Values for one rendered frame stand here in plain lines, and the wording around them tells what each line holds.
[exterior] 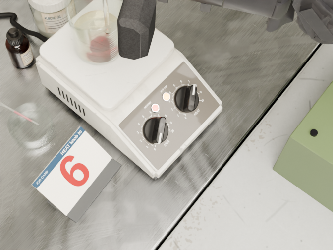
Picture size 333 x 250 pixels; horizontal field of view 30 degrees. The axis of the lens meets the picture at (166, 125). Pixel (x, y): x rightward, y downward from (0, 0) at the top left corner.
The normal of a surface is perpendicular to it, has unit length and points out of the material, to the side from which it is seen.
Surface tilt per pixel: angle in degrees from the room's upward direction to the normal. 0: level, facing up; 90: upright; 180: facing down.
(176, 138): 30
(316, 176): 90
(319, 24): 87
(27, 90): 0
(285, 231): 0
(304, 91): 0
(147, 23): 46
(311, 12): 87
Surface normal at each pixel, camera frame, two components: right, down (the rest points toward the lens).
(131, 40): -0.23, 0.88
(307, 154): -0.61, 0.71
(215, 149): 0.04, -0.41
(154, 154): 0.40, -0.05
